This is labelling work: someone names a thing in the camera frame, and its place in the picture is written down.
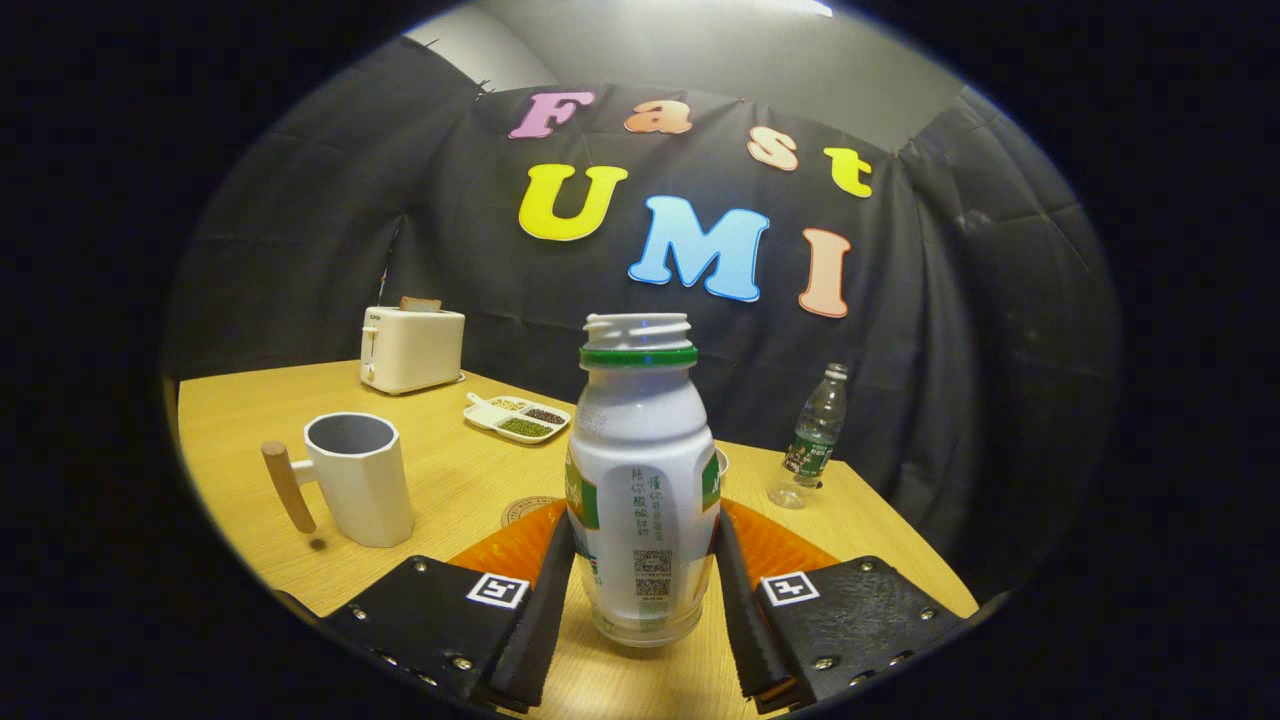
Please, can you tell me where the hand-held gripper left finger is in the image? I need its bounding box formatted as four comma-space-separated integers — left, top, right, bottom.
320, 500, 578, 713

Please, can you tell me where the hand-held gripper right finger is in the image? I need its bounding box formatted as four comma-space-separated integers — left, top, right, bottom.
715, 498, 966, 713

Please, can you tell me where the white cup with wooden handle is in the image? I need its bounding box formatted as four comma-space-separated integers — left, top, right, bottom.
261, 412, 416, 549

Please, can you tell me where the black backdrop cloth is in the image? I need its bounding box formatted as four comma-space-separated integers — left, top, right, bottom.
165, 35, 1121, 601

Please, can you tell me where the white divided dish with beans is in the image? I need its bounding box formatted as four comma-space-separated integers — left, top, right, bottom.
464, 392, 572, 444

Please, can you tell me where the white juice bottle green label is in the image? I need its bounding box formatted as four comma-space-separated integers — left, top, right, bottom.
565, 312, 723, 648

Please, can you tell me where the wooden table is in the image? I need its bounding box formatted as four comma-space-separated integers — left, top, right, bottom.
175, 360, 979, 720

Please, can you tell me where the white toaster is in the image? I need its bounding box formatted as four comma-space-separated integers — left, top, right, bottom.
360, 305, 467, 396

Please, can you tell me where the clear plastic water bottle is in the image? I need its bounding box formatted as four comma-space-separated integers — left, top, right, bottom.
768, 362, 850, 510

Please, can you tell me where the round wooden coaster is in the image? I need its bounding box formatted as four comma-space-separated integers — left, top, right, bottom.
500, 495, 563, 529

